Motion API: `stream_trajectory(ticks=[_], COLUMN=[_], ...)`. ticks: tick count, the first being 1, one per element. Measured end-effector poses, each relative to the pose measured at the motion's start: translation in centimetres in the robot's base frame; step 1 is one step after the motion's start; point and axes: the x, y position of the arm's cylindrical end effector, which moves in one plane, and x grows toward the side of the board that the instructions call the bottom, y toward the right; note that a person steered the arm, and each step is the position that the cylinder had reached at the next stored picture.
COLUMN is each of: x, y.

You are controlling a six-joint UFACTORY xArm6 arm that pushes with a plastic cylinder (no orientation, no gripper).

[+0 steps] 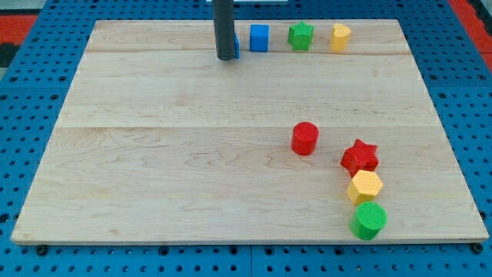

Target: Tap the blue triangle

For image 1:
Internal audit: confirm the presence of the yellow hexagon block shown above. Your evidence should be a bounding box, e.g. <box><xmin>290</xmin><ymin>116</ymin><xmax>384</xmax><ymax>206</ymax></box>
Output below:
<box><xmin>346</xmin><ymin>170</ymin><xmax>384</xmax><ymax>205</ymax></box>

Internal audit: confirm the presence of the yellow heart block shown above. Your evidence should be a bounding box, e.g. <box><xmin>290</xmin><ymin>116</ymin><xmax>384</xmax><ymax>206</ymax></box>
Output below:
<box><xmin>330</xmin><ymin>23</ymin><xmax>351</xmax><ymax>52</ymax></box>

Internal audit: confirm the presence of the red star block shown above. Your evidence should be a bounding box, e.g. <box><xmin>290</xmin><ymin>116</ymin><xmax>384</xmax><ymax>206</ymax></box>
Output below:
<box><xmin>340</xmin><ymin>138</ymin><xmax>379</xmax><ymax>177</ymax></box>

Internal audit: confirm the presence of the red cylinder block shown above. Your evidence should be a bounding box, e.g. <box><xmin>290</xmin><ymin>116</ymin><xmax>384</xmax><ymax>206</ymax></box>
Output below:
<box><xmin>291</xmin><ymin>122</ymin><xmax>319</xmax><ymax>155</ymax></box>

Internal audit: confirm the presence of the green cylinder block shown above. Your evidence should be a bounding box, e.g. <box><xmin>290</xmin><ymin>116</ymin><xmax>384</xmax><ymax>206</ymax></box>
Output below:
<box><xmin>349</xmin><ymin>202</ymin><xmax>387</xmax><ymax>240</ymax></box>

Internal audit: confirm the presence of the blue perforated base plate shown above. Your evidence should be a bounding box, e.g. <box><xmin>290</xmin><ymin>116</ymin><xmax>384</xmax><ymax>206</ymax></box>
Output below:
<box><xmin>1</xmin><ymin>0</ymin><xmax>491</xmax><ymax>276</ymax></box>

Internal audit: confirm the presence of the green star block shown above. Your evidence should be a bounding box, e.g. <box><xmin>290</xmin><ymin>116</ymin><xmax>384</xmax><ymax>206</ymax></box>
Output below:
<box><xmin>288</xmin><ymin>22</ymin><xmax>314</xmax><ymax>51</ymax></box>

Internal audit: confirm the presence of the light wooden board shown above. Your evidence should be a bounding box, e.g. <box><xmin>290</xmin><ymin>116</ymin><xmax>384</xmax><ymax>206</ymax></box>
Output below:
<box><xmin>12</xmin><ymin>19</ymin><xmax>489</xmax><ymax>245</ymax></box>

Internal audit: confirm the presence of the blue triangle block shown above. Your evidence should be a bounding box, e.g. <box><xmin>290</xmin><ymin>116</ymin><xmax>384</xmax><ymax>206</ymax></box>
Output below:
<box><xmin>234</xmin><ymin>34</ymin><xmax>241</xmax><ymax>59</ymax></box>

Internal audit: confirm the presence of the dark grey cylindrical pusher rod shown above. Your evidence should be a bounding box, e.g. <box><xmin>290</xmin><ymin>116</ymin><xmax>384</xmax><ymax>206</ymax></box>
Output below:
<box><xmin>212</xmin><ymin>0</ymin><xmax>235</xmax><ymax>61</ymax></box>

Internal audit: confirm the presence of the blue cube block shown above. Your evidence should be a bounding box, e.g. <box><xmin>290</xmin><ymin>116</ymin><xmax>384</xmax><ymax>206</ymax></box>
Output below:
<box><xmin>249</xmin><ymin>24</ymin><xmax>270</xmax><ymax>52</ymax></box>

